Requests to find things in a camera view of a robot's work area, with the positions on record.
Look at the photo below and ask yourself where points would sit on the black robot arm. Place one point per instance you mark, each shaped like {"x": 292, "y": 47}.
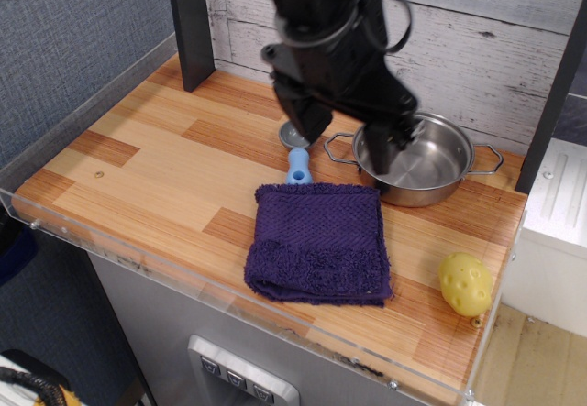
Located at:
{"x": 315, "y": 20}

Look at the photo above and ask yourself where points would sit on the stainless steel pot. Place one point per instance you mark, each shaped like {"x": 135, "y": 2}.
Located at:
{"x": 428, "y": 171}

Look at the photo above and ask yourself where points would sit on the clear acrylic front guard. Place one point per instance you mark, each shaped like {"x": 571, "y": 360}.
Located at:
{"x": 169, "y": 281}

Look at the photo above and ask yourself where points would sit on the purple towel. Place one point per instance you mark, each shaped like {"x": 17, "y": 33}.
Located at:
{"x": 319, "y": 243}

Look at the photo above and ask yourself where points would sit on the dark grey post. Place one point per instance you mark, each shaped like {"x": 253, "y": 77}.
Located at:
{"x": 194, "y": 42}
{"x": 560, "y": 88}

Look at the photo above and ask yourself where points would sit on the white side cabinet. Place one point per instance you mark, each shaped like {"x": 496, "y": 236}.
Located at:
{"x": 547, "y": 276}

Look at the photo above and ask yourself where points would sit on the silver dispenser button panel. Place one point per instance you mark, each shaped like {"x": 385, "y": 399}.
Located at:
{"x": 234, "y": 380}

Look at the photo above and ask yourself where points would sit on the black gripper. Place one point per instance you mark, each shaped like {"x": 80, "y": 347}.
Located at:
{"x": 346, "y": 72}

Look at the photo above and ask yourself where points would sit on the yellow black object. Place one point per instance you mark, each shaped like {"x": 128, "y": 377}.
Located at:
{"x": 48, "y": 393}

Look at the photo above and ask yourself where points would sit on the blue grey ice cream scoop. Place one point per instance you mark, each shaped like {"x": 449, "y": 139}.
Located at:
{"x": 298, "y": 155}

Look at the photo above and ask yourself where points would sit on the dark grey right post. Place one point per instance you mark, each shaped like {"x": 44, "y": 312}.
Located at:
{"x": 560, "y": 88}

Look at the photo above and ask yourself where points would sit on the yellow toy potato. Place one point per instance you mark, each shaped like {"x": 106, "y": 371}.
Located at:
{"x": 466, "y": 284}

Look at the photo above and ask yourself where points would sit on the dark grey left post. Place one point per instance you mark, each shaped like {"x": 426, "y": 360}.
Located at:
{"x": 194, "y": 42}

